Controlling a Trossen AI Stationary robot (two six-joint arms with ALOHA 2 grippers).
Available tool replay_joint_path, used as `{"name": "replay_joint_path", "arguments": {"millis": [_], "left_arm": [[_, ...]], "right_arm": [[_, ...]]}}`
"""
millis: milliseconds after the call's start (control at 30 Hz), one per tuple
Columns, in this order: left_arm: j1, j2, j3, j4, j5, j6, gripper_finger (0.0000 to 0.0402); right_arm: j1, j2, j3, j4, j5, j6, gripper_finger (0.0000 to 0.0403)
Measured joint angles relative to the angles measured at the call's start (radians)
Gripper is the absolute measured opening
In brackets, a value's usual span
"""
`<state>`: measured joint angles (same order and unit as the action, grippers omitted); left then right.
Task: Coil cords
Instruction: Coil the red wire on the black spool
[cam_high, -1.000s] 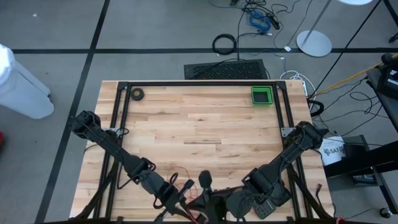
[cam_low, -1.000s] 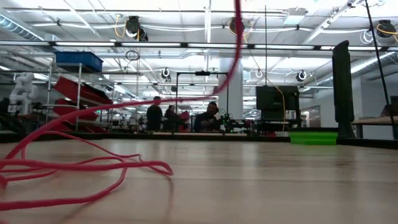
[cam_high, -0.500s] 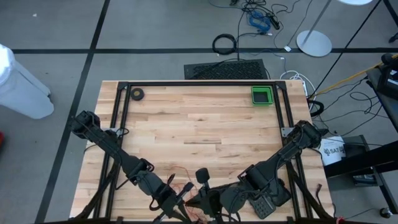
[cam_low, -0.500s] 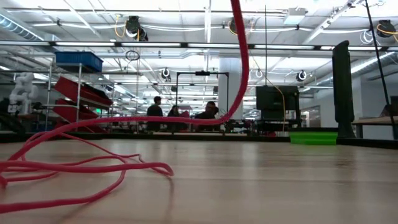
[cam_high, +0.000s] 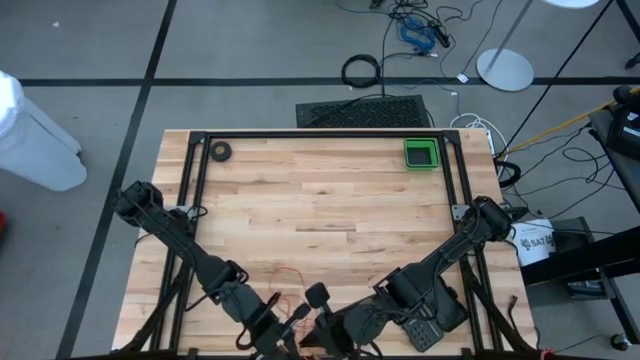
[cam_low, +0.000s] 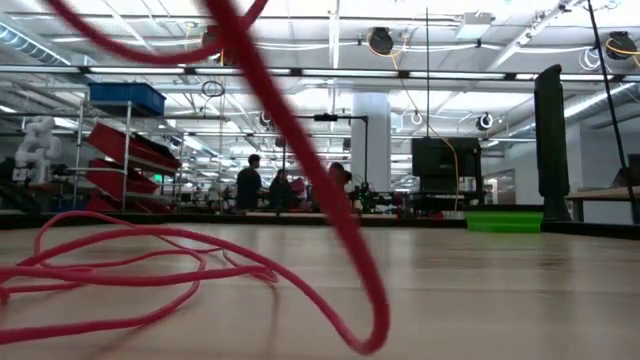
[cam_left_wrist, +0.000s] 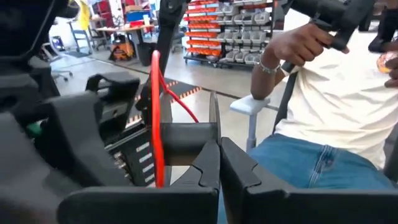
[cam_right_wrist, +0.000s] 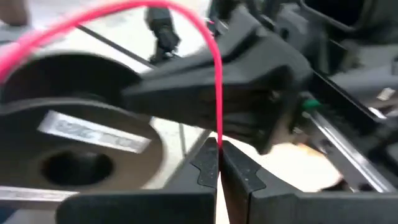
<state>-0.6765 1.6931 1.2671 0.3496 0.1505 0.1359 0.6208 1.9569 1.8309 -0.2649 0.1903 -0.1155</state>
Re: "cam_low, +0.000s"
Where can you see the black monitor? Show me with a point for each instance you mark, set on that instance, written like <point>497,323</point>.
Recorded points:
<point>440,160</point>

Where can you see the long ceiling light bar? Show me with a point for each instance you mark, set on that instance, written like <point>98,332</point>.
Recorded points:
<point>450,75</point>

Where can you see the metal shelf rack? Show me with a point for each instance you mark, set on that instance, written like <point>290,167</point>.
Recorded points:
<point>126,135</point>

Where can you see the wooden side table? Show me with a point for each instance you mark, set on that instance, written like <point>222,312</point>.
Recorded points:
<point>600,194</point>

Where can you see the red shelf bin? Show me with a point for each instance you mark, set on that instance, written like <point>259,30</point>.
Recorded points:
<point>100,205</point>
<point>110,180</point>
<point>112,142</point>

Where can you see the blue plastic bin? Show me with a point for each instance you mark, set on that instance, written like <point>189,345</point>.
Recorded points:
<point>127,97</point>

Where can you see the white building column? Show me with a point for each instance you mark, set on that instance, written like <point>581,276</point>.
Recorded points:
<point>372,150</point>

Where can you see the black table edge rail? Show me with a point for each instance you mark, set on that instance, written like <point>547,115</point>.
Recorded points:
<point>150,220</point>

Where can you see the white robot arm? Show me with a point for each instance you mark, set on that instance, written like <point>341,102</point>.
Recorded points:
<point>37,145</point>

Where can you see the person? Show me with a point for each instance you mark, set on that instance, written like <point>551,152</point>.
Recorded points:
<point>281,192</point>
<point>248,187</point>
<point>342,175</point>

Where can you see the black upright frame post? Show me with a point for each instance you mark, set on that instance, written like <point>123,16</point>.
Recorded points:
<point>552,150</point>

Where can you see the green collapsible container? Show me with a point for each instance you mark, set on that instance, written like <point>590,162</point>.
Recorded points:
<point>500,222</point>

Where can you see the black background robot arm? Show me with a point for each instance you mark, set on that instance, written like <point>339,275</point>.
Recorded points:
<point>365,195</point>

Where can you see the thin black vertical pole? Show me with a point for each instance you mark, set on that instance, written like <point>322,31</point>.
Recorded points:
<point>427,75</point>

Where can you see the thin black slanted strut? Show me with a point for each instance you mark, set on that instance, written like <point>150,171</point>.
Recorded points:
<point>607,90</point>

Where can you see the black gantry frame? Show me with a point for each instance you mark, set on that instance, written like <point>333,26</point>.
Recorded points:
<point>325,118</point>

